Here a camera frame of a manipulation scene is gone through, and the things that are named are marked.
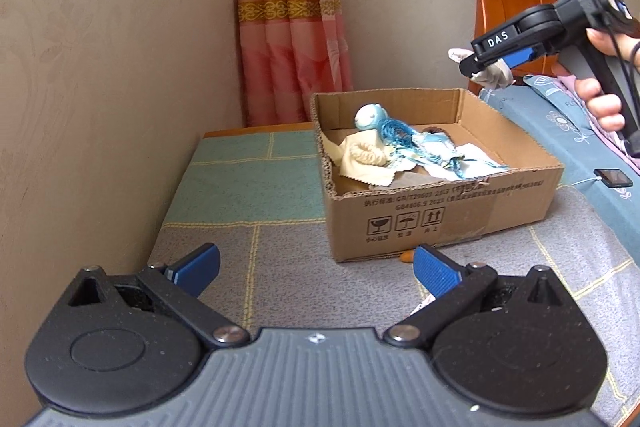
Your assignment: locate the blue floral cloth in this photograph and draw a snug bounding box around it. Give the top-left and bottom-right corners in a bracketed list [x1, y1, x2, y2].
[395, 129, 511, 180]

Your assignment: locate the blue floral bedsheet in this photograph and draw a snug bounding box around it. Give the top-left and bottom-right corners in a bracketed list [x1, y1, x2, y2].
[480, 74, 640, 253]

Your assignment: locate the cream braided scrunchie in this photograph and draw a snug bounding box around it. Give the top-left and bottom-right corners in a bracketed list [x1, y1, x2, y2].
[347, 142, 388, 168]

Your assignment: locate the cardboard box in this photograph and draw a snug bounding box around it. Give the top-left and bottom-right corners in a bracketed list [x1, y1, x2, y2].
[309, 88, 566, 264]

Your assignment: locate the black cable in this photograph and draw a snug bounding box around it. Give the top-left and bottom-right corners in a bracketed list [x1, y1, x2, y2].
[602, 27, 640, 122]

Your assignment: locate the dark brown fuzzy item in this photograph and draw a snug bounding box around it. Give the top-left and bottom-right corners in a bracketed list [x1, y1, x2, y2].
[420, 125, 453, 142]

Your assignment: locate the white printed scrap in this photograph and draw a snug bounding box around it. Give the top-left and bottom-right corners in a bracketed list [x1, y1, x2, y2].
[409, 291, 437, 319]

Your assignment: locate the black phone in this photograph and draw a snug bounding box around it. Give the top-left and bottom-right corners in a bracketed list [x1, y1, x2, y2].
[593, 168, 633, 188]

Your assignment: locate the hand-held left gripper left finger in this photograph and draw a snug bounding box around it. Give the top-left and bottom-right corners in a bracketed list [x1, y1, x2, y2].
[67, 243, 251, 350]

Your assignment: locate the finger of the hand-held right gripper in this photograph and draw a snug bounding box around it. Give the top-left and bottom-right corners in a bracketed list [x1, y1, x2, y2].
[459, 52, 501, 78]
[497, 47, 541, 70]

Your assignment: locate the pink patterned curtain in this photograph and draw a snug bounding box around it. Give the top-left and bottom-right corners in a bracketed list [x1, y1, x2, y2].
[234, 0, 356, 128]

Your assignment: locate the blue plush toy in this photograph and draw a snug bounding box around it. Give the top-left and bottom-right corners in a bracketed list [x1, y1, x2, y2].
[354, 103, 396, 132]

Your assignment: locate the yellow lens cloth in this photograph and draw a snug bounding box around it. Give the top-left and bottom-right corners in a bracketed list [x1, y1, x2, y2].
[320, 127, 401, 190]

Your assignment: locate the blue tassel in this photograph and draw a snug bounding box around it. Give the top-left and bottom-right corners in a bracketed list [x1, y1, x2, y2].
[377, 117, 426, 152]

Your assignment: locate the grey green plaid blanket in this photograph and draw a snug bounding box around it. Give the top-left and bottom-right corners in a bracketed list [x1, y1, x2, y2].
[150, 129, 640, 413]

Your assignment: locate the small grey cloth pouch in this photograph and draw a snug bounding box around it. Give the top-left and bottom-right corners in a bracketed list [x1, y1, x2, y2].
[447, 48, 513, 88]

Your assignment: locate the person's right hand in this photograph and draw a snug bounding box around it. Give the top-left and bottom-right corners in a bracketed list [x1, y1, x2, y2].
[575, 27, 640, 134]

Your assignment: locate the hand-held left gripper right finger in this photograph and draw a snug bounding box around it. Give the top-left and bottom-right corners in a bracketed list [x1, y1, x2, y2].
[382, 244, 571, 350]

